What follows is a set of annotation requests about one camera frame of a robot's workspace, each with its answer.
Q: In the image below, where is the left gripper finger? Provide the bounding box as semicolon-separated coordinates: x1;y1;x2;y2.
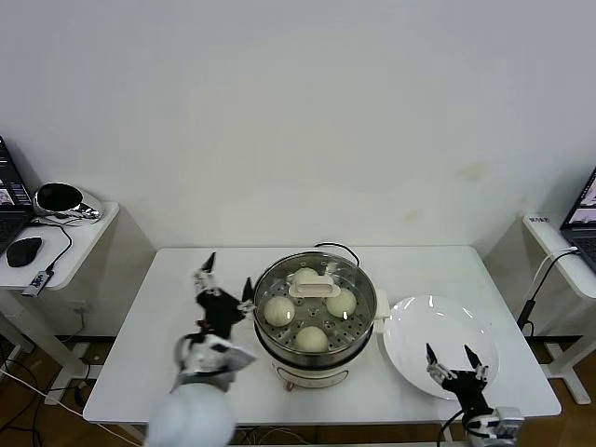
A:
237;278;258;316
193;251;220;297

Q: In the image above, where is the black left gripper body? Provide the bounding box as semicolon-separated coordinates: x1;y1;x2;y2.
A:
195;288;246;344

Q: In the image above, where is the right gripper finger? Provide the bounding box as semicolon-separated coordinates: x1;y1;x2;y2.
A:
464;344;490;386
424;343;457;384

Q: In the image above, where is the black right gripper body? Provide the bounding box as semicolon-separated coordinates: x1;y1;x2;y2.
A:
440;367;494;413

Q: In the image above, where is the white steamed baozi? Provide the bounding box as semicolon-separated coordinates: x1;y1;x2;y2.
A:
296;325;330;355
325;288;359;318
291;267;322;286
264;296;295;327

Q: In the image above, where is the glass lid with cream handle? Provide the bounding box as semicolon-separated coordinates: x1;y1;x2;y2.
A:
253;251;376;348

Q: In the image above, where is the perforated steel steamer basket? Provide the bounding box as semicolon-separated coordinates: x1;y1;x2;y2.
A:
251;250;378;369

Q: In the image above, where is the white round plate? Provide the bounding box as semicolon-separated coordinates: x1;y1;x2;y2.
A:
382;294;500;401

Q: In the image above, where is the white side desk with mouse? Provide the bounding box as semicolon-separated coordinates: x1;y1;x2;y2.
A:
0;199;121;390

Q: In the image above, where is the chrome and black headset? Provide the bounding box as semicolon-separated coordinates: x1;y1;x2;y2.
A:
33;181;104;225

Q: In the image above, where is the white side desk with label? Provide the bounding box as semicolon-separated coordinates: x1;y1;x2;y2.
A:
521;214;596;404

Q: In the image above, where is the black computer mouse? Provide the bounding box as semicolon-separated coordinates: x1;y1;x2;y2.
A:
5;236;43;267

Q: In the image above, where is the black laptop beside mouse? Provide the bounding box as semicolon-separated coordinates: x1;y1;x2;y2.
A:
0;135;36;255

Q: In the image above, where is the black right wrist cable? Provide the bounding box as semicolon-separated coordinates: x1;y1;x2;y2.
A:
437;408;467;447

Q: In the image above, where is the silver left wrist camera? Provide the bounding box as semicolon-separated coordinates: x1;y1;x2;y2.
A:
199;337;258;373

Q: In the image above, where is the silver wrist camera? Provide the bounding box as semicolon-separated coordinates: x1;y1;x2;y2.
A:
199;337;258;373
493;405;525;437

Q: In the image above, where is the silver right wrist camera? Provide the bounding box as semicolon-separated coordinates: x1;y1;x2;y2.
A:
493;405;525;437

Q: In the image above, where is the black laptop cable with adapter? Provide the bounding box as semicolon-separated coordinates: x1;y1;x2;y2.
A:
516;250;581;339

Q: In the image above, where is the black cooker power cable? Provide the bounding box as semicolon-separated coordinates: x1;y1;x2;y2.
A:
314;241;362;269

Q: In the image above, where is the white laptop cable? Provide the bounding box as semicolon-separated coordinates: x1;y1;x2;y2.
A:
530;248;581;299

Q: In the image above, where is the black dongle cable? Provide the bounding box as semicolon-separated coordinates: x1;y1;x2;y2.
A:
28;219;75;274

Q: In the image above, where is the black laptop with plugged cables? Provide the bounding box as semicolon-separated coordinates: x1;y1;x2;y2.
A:
560;168;596;271

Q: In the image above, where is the white floor cable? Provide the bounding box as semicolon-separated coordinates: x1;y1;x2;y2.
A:
0;370;88;418

